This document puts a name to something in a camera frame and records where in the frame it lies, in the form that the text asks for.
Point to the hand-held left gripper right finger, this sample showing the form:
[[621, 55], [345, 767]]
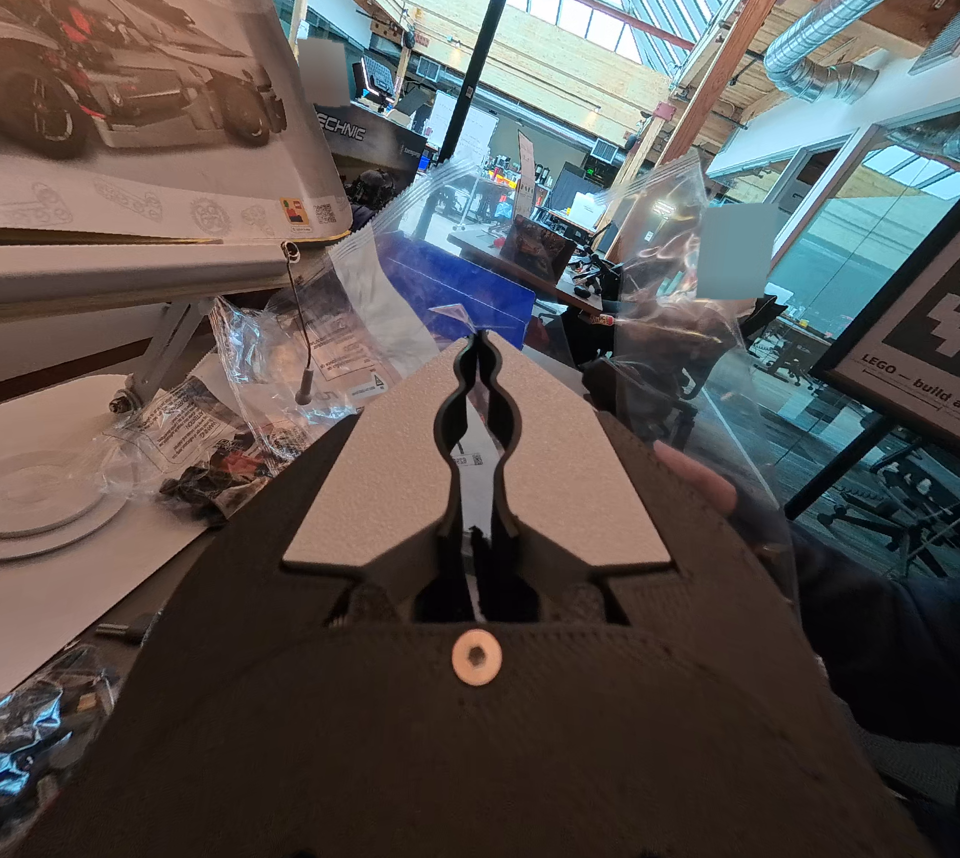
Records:
[[585, 498]]

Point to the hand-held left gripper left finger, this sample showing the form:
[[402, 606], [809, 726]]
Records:
[[375, 498]]

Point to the clear bag with printed warnings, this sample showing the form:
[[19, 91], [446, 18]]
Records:
[[330, 348], [195, 438]]

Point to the person's right forearm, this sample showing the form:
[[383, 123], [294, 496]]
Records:
[[862, 633]]

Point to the small toy set box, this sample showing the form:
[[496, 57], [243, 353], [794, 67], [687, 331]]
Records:
[[536, 247]]

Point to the large dark toy set box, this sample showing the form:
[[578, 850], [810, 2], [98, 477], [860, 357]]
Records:
[[375, 146]]

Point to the toy set instruction booklet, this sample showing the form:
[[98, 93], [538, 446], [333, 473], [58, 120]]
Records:
[[150, 86]]

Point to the person's right hand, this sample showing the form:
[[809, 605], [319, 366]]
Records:
[[697, 476]]

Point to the blue plastic bin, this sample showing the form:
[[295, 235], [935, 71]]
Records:
[[465, 296]]

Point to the wooden table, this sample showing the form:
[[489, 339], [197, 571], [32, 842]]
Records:
[[480, 247]]

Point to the framed printed sign on stand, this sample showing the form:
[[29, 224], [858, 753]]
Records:
[[900, 348]]

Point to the whiteboard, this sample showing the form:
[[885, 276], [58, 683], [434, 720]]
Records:
[[465, 123]]

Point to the wooden book stand white legs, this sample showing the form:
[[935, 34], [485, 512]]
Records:
[[112, 273]]

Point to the black pole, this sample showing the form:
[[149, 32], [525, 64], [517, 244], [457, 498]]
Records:
[[487, 26]]

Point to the wooden support post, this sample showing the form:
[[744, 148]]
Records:
[[720, 71]]

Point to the silver ventilation duct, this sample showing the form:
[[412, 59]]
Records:
[[840, 26]]

